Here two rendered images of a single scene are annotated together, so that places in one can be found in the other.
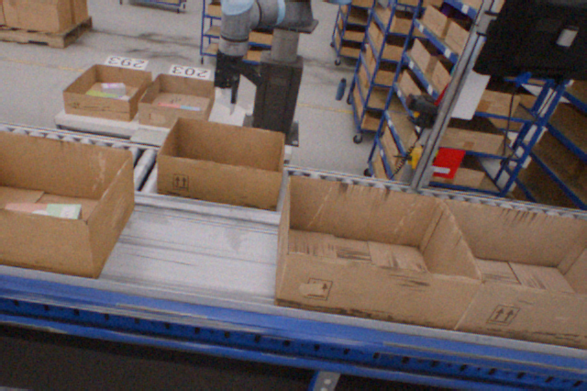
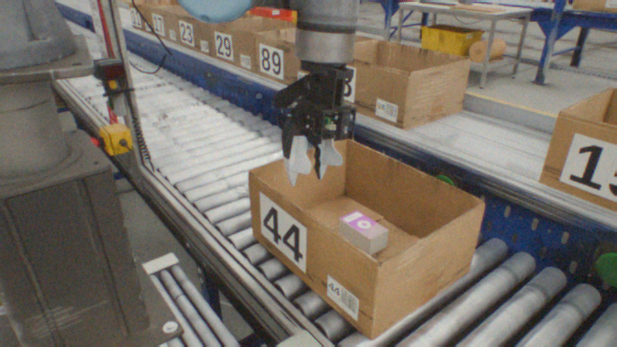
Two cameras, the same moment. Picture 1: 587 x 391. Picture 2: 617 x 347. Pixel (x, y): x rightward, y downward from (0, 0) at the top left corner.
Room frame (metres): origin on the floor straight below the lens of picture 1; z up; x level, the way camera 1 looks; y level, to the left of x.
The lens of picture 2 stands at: (1.79, 0.68, 1.34)
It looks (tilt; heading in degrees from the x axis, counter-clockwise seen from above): 28 degrees down; 233
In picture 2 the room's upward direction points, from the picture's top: straight up
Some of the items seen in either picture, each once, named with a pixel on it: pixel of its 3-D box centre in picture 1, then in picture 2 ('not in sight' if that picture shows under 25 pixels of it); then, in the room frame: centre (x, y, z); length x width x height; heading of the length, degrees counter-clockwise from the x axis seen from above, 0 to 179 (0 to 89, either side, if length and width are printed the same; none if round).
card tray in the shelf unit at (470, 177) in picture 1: (443, 157); not in sight; (2.17, -0.95, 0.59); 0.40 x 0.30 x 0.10; 0
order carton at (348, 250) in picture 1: (365, 250); (388, 79); (0.78, -0.26, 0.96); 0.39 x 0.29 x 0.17; 92
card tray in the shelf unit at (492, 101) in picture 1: (472, 86); not in sight; (2.18, -0.94, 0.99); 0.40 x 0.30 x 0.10; 178
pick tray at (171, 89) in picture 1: (180, 101); not in sight; (1.83, 0.44, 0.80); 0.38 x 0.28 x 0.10; 3
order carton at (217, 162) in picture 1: (224, 164); (356, 219); (1.27, 0.15, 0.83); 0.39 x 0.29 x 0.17; 92
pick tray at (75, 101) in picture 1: (111, 91); not in sight; (1.82, 0.76, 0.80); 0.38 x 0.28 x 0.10; 3
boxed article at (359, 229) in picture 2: not in sight; (363, 232); (1.24, 0.13, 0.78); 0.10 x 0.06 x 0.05; 91
